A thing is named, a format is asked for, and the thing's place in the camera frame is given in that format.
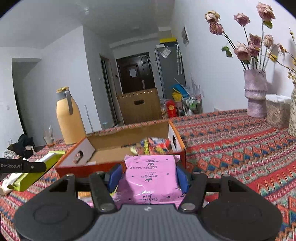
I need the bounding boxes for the green white snack packet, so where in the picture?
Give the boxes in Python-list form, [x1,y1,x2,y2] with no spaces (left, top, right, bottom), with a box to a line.
[1,150,66,196]

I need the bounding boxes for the pink snack packet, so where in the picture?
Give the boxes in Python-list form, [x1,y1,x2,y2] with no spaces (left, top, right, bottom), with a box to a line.
[111,155,185,208]

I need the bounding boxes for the black bag on floor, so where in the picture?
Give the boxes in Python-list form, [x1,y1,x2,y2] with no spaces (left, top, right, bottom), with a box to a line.
[8,134,35,159]

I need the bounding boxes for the red orange cardboard box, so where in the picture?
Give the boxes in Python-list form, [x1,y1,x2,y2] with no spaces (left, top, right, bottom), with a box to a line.
[55,120,186,177]

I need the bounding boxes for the colourful snack bag in box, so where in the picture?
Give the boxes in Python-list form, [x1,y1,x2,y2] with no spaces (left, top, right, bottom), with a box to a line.
[130,137,171,156]

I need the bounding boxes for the glass cup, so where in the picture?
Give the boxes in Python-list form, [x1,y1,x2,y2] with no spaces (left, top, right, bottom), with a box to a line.
[43,125,55,147]

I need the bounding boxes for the colourful patterned tablecloth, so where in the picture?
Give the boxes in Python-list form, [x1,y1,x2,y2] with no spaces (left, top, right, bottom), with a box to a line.
[0,108,296,241]

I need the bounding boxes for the yellow thermos jug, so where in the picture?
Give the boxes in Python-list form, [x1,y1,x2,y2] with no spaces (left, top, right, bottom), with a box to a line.
[56,86,86,145]

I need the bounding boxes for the red gift box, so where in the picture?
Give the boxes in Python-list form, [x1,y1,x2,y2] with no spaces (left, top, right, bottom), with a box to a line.
[166,99,178,118]

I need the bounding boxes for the dark entrance door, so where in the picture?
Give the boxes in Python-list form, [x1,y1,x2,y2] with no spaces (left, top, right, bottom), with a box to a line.
[116,52,156,94]

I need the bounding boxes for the pink textured vase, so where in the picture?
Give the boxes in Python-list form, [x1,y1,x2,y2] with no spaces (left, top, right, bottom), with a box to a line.
[244,69,267,118]

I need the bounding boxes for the floral ceramic vase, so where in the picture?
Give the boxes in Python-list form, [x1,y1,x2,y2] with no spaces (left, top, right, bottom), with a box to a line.
[288,83,296,137]

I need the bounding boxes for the clear container with seeds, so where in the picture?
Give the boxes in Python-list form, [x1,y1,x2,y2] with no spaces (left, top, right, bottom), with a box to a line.
[265,94,292,129]

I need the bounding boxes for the grey refrigerator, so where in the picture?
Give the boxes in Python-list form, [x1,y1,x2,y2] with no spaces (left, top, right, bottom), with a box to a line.
[154,42,186,99]

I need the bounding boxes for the dried pink roses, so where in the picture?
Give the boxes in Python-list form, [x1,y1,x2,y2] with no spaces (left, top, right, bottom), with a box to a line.
[205,2,287,71]

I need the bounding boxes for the yellow twig flowers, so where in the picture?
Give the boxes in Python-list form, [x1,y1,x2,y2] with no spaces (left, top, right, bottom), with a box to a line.
[269,27,296,84]

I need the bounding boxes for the brown cardboard box with handle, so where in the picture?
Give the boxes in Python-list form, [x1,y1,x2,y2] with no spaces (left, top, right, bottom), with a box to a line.
[117,88,162,125]

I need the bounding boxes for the wire rack with bottles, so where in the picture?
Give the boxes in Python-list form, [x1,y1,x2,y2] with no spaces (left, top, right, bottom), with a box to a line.
[182,94,203,116]

